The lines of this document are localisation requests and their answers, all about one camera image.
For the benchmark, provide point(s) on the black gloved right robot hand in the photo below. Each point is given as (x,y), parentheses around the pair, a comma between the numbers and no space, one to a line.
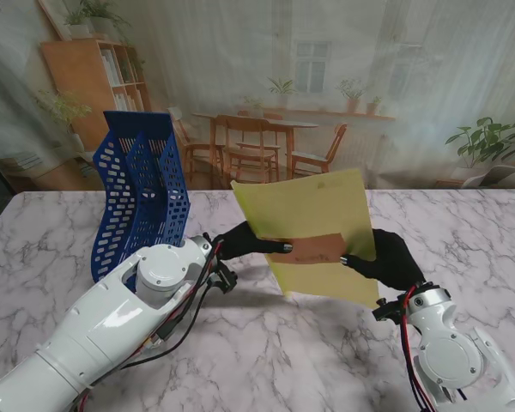
(390,262)

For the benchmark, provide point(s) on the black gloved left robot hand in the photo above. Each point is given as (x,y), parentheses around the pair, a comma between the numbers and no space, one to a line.
(244,242)

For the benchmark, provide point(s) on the pink paper receipt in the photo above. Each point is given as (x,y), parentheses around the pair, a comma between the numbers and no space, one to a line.
(317,249)

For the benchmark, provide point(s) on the yellow-green translucent file folder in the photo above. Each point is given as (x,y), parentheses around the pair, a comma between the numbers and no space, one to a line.
(309,206)

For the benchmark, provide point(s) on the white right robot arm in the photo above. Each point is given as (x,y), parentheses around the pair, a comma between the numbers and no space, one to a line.
(459,352)

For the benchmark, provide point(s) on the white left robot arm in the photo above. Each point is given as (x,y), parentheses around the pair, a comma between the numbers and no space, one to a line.
(111,326)

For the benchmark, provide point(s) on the blue perforated plastic file rack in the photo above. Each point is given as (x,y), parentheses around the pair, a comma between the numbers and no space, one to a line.
(124,193)

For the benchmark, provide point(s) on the printed room scene backdrop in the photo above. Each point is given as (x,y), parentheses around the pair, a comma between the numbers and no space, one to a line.
(283,64)

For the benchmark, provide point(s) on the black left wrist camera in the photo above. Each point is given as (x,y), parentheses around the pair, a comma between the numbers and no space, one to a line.
(224,279)

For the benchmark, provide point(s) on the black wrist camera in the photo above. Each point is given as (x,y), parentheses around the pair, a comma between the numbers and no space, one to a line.
(224,279)
(388,310)

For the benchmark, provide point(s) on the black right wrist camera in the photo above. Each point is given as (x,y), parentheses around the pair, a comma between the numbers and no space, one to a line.
(388,310)

